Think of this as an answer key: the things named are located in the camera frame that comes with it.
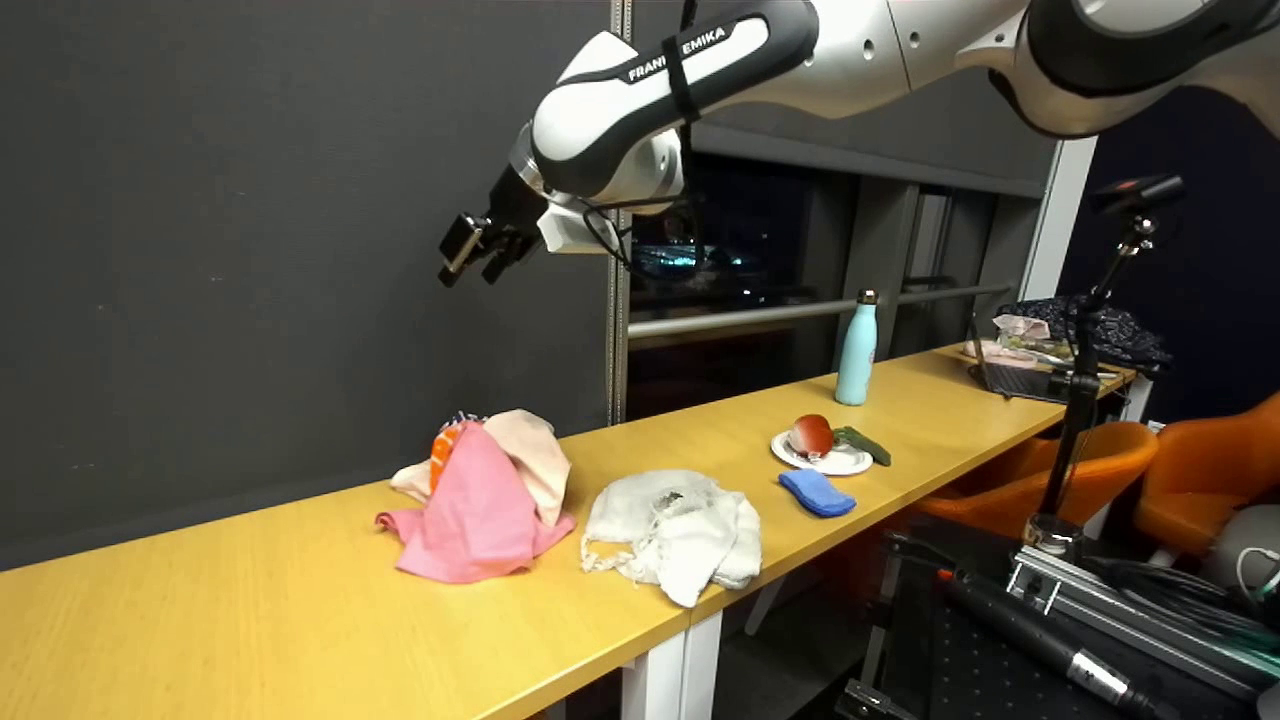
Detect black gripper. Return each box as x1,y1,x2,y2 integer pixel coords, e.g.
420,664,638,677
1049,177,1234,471
437,166,553,293

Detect pink shirt with orange print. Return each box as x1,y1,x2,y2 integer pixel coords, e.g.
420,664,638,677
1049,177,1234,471
373,419,579,589

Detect white terry towel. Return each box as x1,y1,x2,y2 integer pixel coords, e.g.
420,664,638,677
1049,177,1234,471
575,467,769,612

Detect red plush radish toy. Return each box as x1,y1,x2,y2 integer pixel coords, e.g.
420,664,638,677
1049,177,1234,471
785,412,897,471

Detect blue sponge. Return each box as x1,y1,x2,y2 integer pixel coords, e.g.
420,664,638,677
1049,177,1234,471
775,467,861,525

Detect white paper plate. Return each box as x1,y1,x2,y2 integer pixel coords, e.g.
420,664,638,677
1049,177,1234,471
769,429,874,479

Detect white table leg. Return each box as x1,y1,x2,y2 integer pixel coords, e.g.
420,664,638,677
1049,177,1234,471
614,609,731,720

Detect dark tray with pale cloths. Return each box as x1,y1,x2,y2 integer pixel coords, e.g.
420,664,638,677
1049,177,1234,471
964,308,1089,399

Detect orange chair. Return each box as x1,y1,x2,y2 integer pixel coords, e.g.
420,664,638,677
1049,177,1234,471
1133,391,1280,561
925,419,1158,545

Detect dark cloth pile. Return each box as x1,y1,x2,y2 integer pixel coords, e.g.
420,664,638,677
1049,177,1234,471
1030,293,1174,382

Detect black tube with silver end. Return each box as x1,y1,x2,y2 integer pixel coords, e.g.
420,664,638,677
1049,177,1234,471
933,563,1169,720

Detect grey rounded object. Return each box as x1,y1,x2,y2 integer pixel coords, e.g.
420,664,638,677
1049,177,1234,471
1200,502,1280,609

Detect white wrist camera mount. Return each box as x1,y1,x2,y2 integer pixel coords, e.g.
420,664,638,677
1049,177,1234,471
530,196,629,266

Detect white vertical window post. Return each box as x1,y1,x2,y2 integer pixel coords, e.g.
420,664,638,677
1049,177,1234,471
603,0,638,429
1017,131,1105,305

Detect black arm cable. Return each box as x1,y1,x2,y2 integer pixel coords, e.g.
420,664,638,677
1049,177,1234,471
575,0,702,276

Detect grey horizontal window rail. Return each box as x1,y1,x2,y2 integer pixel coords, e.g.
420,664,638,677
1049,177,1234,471
625,281,1023,347

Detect black camera stand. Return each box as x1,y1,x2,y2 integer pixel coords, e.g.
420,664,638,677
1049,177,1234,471
1028,196,1169,563

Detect grey metal rail frame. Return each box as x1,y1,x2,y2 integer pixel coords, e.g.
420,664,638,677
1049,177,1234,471
1004,531,1280,671

